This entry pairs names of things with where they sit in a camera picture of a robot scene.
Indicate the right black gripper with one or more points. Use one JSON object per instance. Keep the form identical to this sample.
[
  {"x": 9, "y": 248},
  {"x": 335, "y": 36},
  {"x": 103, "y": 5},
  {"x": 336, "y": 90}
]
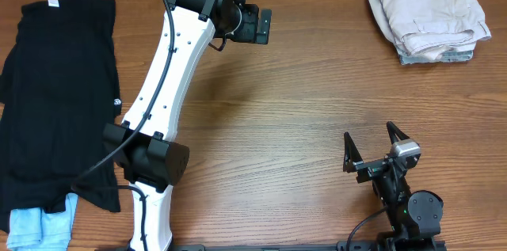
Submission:
[{"x": 369, "y": 169}]

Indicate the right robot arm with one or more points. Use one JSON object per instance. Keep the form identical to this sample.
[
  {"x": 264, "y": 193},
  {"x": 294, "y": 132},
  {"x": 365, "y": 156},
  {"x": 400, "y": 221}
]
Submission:
[{"x": 414, "y": 216}]

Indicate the beige khaki shorts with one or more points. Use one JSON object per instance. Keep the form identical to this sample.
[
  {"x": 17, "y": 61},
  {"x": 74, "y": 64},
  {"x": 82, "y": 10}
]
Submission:
[{"x": 429, "y": 28}]

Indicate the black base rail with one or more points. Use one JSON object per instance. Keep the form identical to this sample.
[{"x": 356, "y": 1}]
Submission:
[{"x": 340, "y": 246}]

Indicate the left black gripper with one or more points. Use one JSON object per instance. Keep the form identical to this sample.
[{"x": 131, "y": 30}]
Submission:
[{"x": 249, "y": 32}]

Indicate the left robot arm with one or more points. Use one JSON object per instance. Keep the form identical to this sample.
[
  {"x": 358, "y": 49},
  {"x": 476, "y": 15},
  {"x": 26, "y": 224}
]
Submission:
[{"x": 143, "y": 145}]

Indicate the black garment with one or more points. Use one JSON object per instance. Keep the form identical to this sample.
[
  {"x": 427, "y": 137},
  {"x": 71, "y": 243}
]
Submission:
[{"x": 59, "y": 88}]

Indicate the folded blue denim jeans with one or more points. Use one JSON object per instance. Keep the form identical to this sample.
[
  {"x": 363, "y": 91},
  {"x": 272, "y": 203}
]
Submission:
[{"x": 446, "y": 57}]

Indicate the light blue garment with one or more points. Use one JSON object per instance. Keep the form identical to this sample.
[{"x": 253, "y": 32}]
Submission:
[{"x": 34, "y": 229}]

